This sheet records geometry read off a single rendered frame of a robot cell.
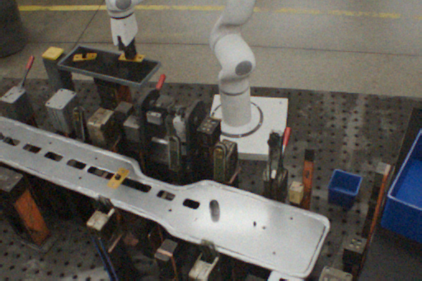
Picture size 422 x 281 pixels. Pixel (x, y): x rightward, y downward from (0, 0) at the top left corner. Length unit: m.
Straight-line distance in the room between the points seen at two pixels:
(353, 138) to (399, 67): 1.71
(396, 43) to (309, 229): 2.78
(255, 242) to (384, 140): 0.93
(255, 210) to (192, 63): 2.41
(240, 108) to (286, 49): 1.90
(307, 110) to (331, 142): 0.21
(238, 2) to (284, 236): 0.79
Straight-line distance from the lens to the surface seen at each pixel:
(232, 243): 1.46
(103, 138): 1.78
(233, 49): 1.84
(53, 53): 2.03
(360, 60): 3.86
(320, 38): 4.06
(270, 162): 1.50
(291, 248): 1.45
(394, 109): 2.37
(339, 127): 2.24
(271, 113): 2.20
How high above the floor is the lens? 2.20
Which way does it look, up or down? 46 degrees down
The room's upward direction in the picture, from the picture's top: 7 degrees counter-clockwise
